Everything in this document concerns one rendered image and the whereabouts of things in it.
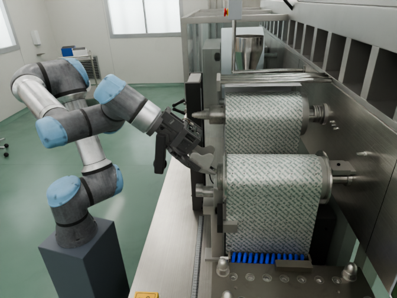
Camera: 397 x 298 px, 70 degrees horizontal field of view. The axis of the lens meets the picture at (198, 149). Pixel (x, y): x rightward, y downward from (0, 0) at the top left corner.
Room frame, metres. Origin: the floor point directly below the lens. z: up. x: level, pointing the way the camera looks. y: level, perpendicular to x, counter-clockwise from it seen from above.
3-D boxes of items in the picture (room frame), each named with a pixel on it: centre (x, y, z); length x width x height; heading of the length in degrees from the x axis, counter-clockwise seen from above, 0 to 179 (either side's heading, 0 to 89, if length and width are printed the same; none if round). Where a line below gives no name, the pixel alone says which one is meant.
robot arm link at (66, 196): (0.83, 0.48, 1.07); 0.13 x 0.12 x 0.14; 129
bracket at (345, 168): (0.62, -0.37, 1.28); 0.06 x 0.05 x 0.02; 85
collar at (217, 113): (0.90, -0.07, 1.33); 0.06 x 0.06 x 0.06; 85
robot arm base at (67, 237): (0.83, 0.48, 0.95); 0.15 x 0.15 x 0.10
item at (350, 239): (1.69, -0.52, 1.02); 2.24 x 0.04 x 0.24; 175
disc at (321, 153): (0.63, -0.32, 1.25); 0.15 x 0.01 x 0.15; 175
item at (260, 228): (0.58, -0.18, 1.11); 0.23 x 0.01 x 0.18; 85
